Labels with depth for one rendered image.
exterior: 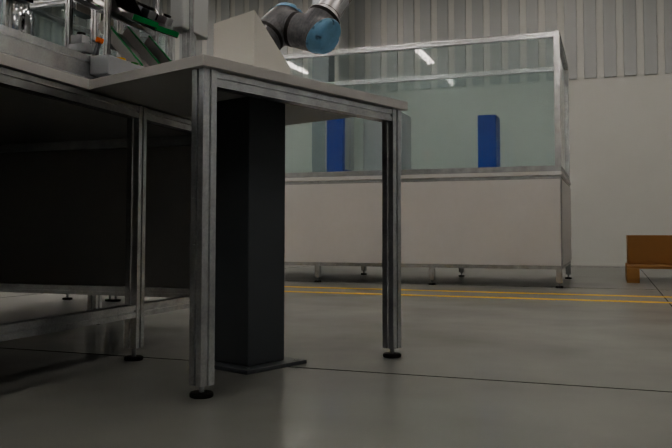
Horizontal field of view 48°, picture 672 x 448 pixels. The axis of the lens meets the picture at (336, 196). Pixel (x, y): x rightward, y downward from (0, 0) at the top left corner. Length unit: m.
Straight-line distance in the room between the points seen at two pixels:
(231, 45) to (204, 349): 0.97
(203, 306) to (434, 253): 4.44
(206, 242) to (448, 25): 9.55
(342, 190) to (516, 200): 1.45
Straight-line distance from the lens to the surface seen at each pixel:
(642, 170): 10.72
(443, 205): 6.24
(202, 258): 1.94
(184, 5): 4.52
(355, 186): 6.45
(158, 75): 2.11
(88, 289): 3.58
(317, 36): 2.46
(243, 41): 2.39
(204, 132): 1.96
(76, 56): 2.47
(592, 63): 10.91
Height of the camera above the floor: 0.41
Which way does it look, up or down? 3 degrees up
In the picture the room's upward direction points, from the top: straight up
